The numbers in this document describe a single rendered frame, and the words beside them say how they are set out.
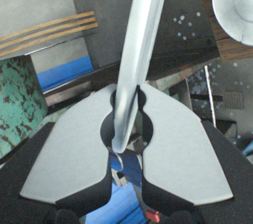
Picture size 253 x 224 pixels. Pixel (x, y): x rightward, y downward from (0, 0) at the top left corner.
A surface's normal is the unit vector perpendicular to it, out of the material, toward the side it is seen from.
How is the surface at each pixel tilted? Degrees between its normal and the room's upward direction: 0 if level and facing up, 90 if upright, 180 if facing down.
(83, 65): 90
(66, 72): 90
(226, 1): 0
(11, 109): 131
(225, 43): 0
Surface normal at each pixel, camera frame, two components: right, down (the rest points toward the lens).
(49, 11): 0.64, 0.04
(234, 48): -0.72, 0.38
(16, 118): 0.95, -0.22
